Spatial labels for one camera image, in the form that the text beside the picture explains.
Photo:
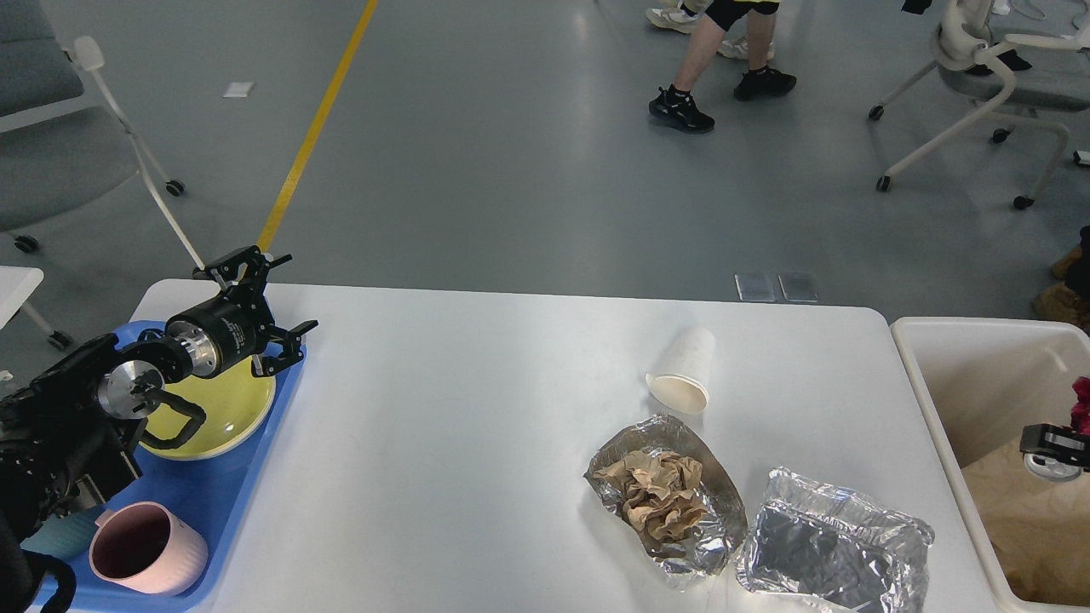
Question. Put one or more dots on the beige plastic bin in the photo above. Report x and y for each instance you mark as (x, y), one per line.
(979, 382)

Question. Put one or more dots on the white paper cup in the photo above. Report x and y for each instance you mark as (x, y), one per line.
(680, 381)

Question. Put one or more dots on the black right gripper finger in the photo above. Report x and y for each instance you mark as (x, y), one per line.
(1062, 444)

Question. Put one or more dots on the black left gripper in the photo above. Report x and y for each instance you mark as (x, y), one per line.
(219, 333)

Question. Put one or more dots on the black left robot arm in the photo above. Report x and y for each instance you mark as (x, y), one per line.
(69, 436)

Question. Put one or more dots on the teal yellow mug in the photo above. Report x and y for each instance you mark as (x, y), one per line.
(65, 538)

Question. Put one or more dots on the grey office chair left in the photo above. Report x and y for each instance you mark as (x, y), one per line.
(57, 164)

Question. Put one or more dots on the foil tray with paper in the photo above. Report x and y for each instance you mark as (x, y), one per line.
(721, 531)

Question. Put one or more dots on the pink ribbed mug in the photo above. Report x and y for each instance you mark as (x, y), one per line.
(146, 548)

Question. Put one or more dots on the crushed red soda can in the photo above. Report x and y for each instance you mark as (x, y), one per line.
(1052, 470)

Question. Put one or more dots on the crumpled brown paper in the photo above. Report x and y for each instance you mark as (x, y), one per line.
(659, 494)

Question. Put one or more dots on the white office chair right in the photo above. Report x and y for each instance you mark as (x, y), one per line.
(1008, 75)

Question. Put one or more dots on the brown paper bag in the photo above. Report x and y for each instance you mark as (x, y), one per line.
(1039, 530)

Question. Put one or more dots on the crumpled aluminium foil sheet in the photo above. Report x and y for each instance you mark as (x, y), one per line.
(834, 548)

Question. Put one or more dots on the white side table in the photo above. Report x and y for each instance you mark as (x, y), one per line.
(17, 284)

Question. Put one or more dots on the yellow plastic plate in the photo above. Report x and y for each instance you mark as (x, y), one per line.
(235, 402)

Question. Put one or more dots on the person in khaki trousers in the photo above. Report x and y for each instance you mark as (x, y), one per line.
(682, 16)

